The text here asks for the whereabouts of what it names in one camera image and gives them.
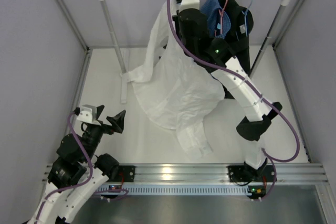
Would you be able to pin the white shirt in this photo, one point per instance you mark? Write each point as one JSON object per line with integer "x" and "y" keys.
{"x": 173, "y": 91}

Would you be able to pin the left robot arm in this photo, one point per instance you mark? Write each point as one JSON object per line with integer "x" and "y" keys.
{"x": 74, "y": 177}

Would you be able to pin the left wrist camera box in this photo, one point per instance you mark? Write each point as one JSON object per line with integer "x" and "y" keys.
{"x": 86, "y": 114}

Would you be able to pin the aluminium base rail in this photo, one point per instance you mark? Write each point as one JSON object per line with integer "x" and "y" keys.
{"x": 285, "y": 174}

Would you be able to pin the blue hanger under black shirt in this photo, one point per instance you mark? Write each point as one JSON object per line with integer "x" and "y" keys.
{"x": 242, "y": 21}

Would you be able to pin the pink wire hanger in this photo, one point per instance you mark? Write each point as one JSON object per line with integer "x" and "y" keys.
{"x": 219, "y": 31}

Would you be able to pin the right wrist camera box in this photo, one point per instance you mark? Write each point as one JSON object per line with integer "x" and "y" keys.
{"x": 189, "y": 4}

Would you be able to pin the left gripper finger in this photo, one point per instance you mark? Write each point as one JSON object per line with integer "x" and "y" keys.
{"x": 117, "y": 122}
{"x": 99, "y": 111}

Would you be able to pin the blue checked shirt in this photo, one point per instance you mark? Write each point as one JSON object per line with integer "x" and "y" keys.
{"x": 211, "y": 10}

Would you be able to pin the aluminium frame post right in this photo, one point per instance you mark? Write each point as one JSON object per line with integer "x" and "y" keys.
{"x": 290, "y": 19}

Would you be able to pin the aluminium frame post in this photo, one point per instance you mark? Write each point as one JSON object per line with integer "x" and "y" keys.
{"x": 290, "y": 19}
{"x": 72, "y": 24}

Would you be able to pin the black shirt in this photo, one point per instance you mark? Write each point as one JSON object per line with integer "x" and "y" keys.
{"x": 231, "y": 28}

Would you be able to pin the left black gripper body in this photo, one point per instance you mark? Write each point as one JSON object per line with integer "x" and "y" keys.
{"x": 95, "y": 134}

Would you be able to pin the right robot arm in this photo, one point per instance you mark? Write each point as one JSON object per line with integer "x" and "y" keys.
{"x": 191, "y": 28}

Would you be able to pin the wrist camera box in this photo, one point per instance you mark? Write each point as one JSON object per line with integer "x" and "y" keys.
{"x": 189, "y": 4}
{"x": 86, "y": 114}

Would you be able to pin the perforated cable duct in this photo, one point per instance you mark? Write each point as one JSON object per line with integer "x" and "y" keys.
{"x": 174, "y": 190}

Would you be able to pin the aluminium frame post left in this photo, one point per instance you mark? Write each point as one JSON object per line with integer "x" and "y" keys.
{"x": 72, "y": 24}

